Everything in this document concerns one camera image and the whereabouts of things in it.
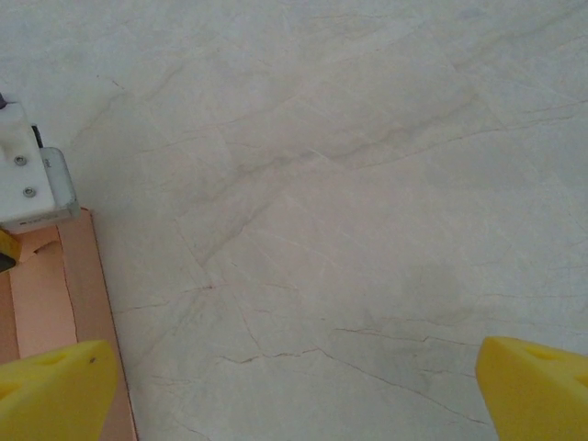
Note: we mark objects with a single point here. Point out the orange paper box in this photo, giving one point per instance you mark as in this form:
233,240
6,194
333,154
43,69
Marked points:
85,294

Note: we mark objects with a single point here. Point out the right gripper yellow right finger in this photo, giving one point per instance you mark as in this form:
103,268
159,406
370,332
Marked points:
537,395

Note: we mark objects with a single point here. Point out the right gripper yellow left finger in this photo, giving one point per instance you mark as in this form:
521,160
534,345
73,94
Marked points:
50,395

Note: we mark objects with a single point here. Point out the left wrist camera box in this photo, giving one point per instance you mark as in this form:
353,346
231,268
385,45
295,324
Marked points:
27,184

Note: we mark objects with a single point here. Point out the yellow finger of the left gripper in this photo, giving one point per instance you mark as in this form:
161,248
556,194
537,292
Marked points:
8,245

